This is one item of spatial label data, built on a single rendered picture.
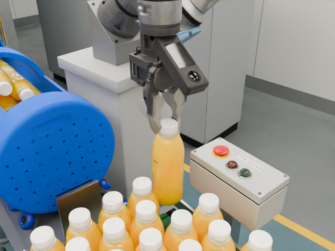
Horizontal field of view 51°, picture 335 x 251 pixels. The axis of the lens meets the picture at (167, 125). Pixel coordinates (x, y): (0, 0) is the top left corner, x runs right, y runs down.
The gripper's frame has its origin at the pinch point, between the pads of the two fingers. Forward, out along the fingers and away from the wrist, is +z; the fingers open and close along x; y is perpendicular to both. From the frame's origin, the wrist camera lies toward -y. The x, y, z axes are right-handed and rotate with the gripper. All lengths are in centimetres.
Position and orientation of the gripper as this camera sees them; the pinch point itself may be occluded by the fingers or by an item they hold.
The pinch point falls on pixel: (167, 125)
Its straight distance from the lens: 69.8
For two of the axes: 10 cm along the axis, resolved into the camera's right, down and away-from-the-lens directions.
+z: 0.0, 8.5, 5.2
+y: -6.3, -4.0, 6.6
